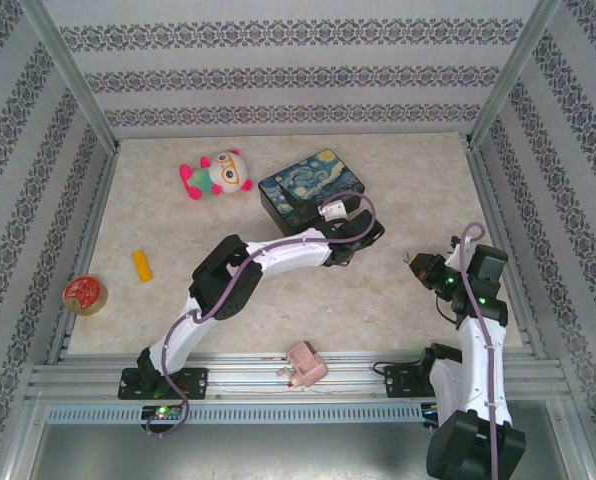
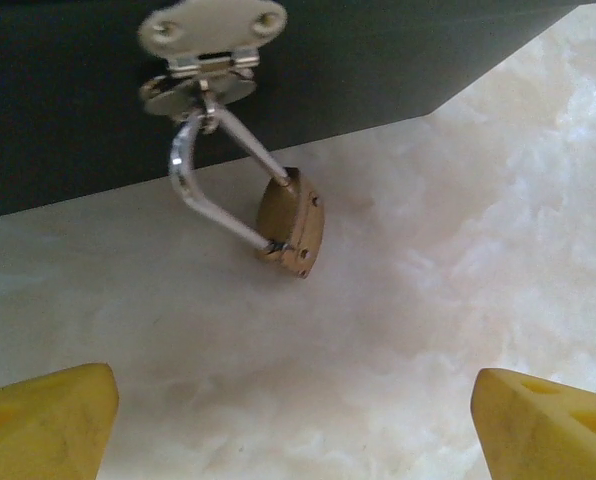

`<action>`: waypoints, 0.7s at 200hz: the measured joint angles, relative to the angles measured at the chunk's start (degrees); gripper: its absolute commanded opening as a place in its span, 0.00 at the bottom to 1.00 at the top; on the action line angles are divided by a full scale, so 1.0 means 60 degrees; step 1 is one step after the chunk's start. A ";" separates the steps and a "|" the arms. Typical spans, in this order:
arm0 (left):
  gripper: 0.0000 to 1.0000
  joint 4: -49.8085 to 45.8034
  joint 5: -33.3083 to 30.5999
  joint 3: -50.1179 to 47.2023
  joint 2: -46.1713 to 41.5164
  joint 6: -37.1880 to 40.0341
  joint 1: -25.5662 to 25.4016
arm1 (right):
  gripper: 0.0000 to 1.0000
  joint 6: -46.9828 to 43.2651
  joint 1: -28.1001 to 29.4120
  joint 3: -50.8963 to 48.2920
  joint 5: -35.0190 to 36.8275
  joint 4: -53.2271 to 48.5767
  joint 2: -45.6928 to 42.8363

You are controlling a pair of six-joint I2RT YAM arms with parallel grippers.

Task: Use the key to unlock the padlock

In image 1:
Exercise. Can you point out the small metal key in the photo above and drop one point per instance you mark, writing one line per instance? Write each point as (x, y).
(407, 258)

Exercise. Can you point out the starry night painted box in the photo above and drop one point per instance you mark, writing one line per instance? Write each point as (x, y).
(308, 180)

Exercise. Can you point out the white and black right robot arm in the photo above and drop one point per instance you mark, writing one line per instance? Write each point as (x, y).
(483, 370)

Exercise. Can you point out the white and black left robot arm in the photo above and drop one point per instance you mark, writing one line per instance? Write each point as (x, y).
(288, 250)

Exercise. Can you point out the pink plastic toy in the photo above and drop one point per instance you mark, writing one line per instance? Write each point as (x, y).
(305, 367)

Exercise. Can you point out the pink and white plush toy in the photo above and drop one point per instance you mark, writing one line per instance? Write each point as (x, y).
(220, 172)

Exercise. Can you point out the yellow rectangular block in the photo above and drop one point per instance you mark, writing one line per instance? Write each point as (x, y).
(142, 265)

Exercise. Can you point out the red and gold tape roll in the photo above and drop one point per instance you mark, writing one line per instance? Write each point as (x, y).
(83, 294)

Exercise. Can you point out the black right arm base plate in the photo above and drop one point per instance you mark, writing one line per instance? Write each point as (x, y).
(403, 382)

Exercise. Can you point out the aluminium mounting rail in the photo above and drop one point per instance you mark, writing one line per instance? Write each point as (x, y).
(258, 372)

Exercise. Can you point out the aluminium frame post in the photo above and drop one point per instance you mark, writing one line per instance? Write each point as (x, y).
(68, 70)
(515, 70)

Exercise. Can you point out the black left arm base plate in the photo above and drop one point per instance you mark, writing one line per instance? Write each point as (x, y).
(193, 382)

